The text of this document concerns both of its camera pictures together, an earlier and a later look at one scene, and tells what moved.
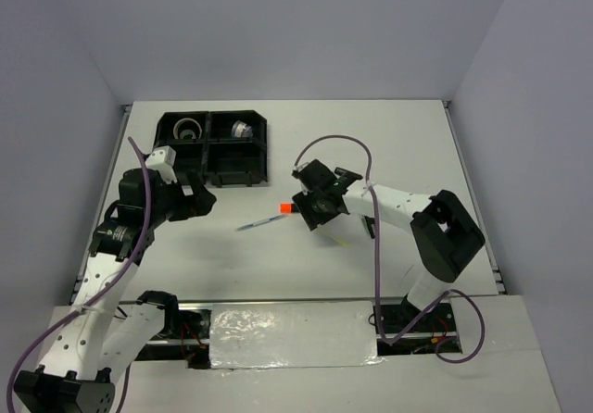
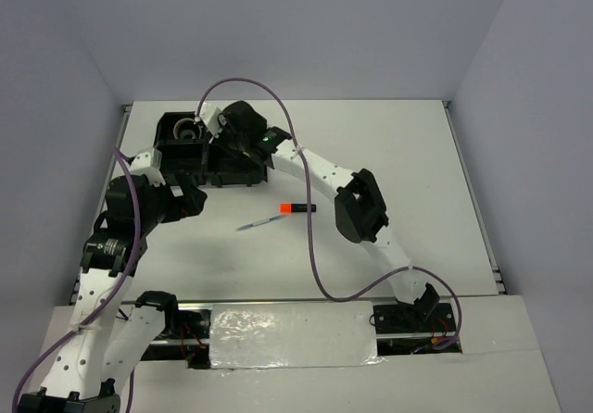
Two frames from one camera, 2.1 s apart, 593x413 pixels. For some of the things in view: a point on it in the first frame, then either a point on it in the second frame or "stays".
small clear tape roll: (187, 131) stays
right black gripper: (303, 202) to (221, 144)
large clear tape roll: (186, 119) stays
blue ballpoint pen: (261, 221) stays
